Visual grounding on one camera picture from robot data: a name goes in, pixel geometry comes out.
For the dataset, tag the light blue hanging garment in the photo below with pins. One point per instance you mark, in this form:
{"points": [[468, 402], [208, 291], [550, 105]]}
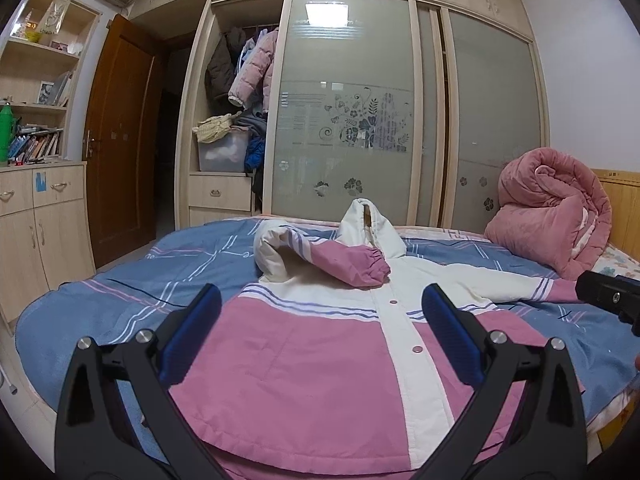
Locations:
{"points": [[246, 52]]}

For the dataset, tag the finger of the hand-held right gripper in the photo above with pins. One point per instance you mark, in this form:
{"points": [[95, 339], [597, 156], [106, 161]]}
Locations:
{"points": [[605, 292]]}

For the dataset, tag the floral undersheet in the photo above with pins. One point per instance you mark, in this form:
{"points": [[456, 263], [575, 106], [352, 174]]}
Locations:
{"points": [[615, 260]]}

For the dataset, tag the wooden headboard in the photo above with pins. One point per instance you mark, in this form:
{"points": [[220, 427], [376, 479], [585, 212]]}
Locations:
{"points": [[622, 210]]}

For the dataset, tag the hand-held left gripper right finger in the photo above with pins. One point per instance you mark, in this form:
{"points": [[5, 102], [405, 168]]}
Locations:
{"points": [[450, 330]]}

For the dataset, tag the white paper bag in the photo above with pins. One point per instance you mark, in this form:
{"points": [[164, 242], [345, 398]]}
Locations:
{"points": [[52, 17]]}

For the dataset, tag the blue crumpled cloth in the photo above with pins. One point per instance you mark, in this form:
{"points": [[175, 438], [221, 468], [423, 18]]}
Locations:
{"points": [[254, 152]]}

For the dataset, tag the beige bookshelf cabinet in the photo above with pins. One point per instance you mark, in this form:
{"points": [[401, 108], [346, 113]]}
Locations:
{"points": [[55, 240]]}

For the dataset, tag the narrow frosted sliding door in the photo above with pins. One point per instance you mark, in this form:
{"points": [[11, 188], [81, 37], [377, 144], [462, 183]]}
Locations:
{"points": [[427, 110]]}

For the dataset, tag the blue sticker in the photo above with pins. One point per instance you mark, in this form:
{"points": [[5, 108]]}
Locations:
{"points": [[40, 181]]}

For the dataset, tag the frosted sliding door, large floral print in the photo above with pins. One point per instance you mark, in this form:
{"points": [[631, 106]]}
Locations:
{"points": [[345, 110]]}

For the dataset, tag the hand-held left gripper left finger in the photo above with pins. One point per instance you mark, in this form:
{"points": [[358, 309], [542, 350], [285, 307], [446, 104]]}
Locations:
{"points": [[192, 330]]}

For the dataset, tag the leaning books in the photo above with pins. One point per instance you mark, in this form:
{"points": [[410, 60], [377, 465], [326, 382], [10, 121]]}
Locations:
{"points": [[62, 89]]}

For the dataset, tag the pink and white hooded jacket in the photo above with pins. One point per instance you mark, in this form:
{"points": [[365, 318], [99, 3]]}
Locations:
{"points": [[310, 360]]}

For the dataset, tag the dark brown hanging jacket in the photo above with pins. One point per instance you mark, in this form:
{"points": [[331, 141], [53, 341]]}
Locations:
{"points": [[220, 70]]}

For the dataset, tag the beige crumpled cloth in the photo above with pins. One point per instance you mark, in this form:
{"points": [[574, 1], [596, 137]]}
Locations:
{"points": [[212, 129]]}

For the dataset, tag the frosted sliding door, small flowers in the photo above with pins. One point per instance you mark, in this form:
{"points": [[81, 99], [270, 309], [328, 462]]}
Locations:
{"points": [[495, 110]]}

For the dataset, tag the dark grey clothes pile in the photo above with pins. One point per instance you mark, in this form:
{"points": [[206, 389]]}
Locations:
{"points": [[252, 122]]}

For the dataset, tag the clear plastic storage box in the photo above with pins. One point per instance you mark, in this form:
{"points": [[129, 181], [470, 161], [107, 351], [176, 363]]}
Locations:
{"points": [[222, 155]]}

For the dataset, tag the row of books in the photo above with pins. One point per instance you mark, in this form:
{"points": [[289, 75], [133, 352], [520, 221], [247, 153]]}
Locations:
{"points": [[35, 146]]}

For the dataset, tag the green bottle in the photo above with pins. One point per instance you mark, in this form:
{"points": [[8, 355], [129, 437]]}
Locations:
{"points": [[6, 130]]}

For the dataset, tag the small picture frame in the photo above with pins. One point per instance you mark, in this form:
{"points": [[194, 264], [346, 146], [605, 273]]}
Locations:
{"points": [[46, 92]]}

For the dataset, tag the wardrobe drawer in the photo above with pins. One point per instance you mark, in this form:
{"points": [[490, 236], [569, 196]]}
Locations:
{"points": [[220, 192]]}

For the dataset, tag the pink hanging puffer jacket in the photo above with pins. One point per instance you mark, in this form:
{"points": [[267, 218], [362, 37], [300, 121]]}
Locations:
{"points": [[255, 70]]}

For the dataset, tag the rolled pink quilt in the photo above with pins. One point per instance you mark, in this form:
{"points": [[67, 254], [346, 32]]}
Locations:
{"points": [[545, 210]]}

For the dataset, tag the brown wooden door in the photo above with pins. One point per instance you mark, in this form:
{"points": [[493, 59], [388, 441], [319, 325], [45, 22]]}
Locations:
{"points": [[120, 135]]}

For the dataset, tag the bed with blue striped sheet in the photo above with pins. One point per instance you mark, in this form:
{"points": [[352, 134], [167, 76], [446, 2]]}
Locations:
{"points": [[125, 300]]}

